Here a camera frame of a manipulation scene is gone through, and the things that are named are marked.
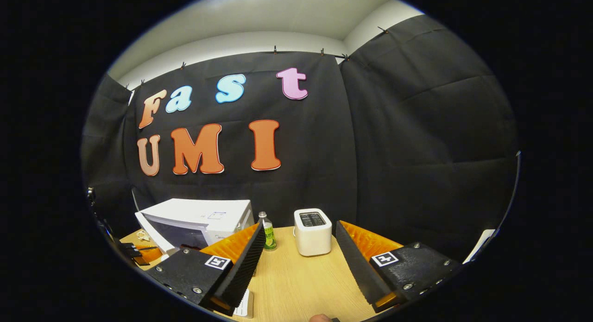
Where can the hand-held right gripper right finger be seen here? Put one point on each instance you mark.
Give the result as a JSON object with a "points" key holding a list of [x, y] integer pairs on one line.
{"points": [[354, 262]]}

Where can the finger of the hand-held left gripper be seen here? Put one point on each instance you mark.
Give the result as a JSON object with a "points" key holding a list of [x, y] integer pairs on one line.
{"points": [[149, 254]]}

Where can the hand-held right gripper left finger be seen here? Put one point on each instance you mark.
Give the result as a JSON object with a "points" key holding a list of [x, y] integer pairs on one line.
{"points": [[245, 262]]}

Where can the white microwave oven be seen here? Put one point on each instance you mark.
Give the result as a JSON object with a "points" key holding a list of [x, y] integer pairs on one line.
{"points": [[199, 210]]}

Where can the green label plastic bottle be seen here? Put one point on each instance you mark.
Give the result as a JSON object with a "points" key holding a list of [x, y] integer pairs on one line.
{"points": [[268, 236]]}

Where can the white ribbed plastic tray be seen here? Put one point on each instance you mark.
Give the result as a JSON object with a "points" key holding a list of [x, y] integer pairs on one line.
{"points": [[244, 306]]}

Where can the white toaster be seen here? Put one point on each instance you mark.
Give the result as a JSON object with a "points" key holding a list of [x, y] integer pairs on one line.
{"points": [[312, 236]]}

